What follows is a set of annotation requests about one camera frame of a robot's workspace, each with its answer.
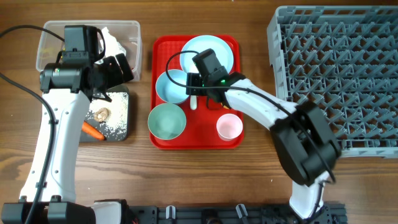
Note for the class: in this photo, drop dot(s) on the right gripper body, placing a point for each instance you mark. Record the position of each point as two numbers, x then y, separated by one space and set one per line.
195 79

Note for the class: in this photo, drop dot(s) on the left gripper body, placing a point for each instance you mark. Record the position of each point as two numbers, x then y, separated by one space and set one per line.
111 74

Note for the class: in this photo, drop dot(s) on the white napkin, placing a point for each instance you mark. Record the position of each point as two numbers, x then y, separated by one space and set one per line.
113 47

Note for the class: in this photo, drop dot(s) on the light blue rice bowl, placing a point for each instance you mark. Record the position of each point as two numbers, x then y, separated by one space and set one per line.
168 91

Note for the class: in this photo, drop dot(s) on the brown food lump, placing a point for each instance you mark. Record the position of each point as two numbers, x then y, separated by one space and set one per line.
101 115

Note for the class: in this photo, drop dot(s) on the green bowl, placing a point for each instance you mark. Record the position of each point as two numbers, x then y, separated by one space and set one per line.
167 121

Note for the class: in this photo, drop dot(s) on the orange carrot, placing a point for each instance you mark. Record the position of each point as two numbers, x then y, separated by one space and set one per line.
93 132

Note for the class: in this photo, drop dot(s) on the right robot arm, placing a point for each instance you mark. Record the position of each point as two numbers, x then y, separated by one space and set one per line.
306 146

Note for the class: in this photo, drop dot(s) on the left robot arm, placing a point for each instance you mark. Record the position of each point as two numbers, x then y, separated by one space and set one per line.
67 88

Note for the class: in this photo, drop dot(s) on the grey dishwasher rack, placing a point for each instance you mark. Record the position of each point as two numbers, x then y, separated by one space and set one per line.
344 59

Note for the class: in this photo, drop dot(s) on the white plastic spoon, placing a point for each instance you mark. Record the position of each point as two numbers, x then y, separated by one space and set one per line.
193 102

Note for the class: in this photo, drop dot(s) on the light blue plate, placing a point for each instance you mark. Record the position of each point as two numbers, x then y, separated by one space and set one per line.
200 43

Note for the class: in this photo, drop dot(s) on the clear plastic bin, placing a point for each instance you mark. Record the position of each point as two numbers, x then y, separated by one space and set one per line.
127 34

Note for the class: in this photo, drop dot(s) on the black tray bin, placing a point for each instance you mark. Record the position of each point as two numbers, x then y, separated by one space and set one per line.
118 118

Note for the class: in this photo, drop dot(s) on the red serving tray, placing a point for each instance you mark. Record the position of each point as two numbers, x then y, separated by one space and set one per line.
200 131

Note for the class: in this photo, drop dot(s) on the spilled rice pile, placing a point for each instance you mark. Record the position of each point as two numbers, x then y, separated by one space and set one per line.
116 115

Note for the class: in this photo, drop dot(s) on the pink cup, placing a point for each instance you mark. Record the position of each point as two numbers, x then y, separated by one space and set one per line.
229 127

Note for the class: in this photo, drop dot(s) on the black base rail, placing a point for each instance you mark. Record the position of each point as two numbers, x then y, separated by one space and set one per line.
330 213

